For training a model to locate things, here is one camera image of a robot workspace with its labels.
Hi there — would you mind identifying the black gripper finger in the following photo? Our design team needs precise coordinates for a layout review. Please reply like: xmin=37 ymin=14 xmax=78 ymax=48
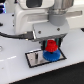
xmin=57 ymin=38 xmax=62 ymax=48
xmin=42 ymin=40 xmax=47 ymax=50

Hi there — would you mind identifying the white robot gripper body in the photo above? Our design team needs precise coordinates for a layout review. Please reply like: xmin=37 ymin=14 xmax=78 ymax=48
xmin=33 ymin=22 xmax=69 ymax=41

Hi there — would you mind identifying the red gear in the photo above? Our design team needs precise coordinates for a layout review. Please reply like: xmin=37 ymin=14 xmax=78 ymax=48
xmin=45 ymin=40 xmax=58 ymax=53

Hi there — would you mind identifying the blue gear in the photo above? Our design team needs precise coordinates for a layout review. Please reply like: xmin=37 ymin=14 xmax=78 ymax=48
xmin=43 ymin=50 xmax=61 ymax=62

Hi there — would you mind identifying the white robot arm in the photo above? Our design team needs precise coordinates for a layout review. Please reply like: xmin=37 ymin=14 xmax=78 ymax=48
xmin=14 ymin=0 xmax=74 ymax=49

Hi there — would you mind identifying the left metal peg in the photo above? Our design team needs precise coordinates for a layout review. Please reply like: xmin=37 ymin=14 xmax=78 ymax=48
xmin=32 ymin=52 xmax=38 ymax=62

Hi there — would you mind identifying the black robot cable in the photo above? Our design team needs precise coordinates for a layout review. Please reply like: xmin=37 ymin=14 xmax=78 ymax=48
xmin=0 ymin=30 xmax=34 ymax=38

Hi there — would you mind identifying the black-framed peg base plate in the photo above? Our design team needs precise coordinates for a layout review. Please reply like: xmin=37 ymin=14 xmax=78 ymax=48
xmin=25 ymin=49 xmax=66 ymax=68

